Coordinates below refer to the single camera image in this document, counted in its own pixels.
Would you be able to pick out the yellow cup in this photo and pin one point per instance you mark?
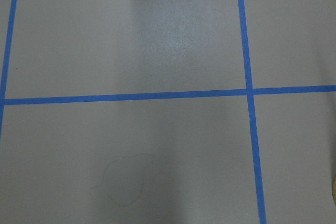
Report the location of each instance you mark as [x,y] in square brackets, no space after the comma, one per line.
[333,188]

